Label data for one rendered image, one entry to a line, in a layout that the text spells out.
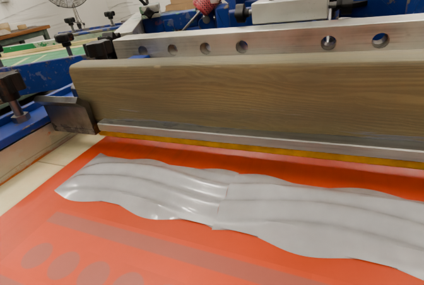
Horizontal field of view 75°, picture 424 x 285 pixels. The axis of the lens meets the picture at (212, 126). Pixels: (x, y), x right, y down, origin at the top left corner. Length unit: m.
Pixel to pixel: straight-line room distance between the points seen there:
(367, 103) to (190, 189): 0.16
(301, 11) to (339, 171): 0.31
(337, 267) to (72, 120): 0.32
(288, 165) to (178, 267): 0.14
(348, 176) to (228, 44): 0.31
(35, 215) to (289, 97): 0.25
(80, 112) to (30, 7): 4.49
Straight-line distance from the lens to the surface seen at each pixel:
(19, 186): 0.38
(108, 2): 5.82
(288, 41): 0.48
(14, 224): 0.32
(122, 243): 0.25
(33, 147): 0.41
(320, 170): 0.28
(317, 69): 0.23
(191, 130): 0.28
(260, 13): 0.53
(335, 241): 0.22
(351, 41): 0.47
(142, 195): 0.27
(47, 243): 0.28
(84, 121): 0.37
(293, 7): 0.52
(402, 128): 0.26
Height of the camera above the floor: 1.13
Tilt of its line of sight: 28 degrees down
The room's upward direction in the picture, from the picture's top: 9 degrees counter-clockwise
